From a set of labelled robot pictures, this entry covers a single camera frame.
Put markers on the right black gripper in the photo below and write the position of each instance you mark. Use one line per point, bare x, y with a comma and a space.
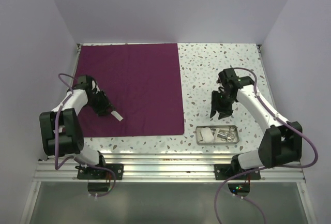
223, 112

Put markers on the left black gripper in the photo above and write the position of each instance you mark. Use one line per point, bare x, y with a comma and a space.
102, 109

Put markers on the white strip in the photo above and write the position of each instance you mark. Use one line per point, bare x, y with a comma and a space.
117, 115
217, 134

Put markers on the steel forceps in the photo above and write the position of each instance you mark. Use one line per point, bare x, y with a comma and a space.
227, 131

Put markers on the white gauze pad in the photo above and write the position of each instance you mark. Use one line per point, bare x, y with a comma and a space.
206, 131
207, 135
208, 139

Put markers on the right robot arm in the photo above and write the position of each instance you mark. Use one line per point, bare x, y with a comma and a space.
281, 142

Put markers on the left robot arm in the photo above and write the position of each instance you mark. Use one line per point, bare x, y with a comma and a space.
62, 135

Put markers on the metal tray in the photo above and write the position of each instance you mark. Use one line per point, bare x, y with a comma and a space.
199, 137

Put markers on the purple cloth mat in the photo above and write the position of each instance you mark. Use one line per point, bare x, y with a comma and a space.
143, 83

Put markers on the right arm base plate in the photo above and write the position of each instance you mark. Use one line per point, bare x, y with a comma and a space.
225, 171

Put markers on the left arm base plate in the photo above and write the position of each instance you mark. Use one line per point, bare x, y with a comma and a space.
100, 174

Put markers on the aluminium rail frame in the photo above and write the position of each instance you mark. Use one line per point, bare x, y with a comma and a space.
156, 168

